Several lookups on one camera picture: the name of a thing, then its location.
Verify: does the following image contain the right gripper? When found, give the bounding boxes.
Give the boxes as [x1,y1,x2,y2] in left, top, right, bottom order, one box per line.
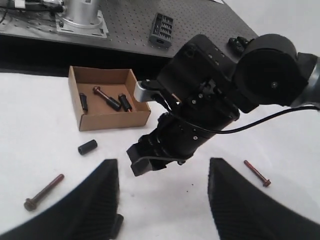
[126,95,241,177]

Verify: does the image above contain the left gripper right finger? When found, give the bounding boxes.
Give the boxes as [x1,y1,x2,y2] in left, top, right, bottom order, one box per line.
[207,157,320,240]

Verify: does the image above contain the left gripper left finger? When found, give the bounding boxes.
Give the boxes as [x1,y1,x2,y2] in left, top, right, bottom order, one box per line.
[0,158,124,240]

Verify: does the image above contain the cardboard box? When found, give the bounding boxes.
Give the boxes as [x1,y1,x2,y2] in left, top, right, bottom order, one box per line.
[68,65,152,132]

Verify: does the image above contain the brown flanged bolt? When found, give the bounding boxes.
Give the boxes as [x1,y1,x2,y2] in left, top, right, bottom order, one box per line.
[23,173,65,212]
[243,159,272,188]

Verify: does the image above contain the black sleeve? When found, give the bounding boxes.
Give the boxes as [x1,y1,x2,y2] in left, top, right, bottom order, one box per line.
[79,92,89,112]
[77,140,99,157]

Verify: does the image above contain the grey bit case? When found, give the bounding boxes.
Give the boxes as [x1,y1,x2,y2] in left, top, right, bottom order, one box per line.
[148,12,175,50]

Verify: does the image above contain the metal bench with holes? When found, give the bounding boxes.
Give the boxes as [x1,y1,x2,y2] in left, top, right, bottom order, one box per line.
[0,0,260,60]

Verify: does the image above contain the small black object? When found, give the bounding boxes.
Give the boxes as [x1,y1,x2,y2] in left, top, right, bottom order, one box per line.
[228,36,251,54]

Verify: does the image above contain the silver-white machine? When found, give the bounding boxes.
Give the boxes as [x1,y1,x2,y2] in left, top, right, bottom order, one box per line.
[55,0,109,39]

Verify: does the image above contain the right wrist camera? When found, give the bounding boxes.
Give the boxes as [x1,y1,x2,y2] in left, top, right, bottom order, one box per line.
[134,78,163,104]

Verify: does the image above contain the black cable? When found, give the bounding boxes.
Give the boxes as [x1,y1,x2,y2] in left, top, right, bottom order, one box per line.
[172,105,320,135]

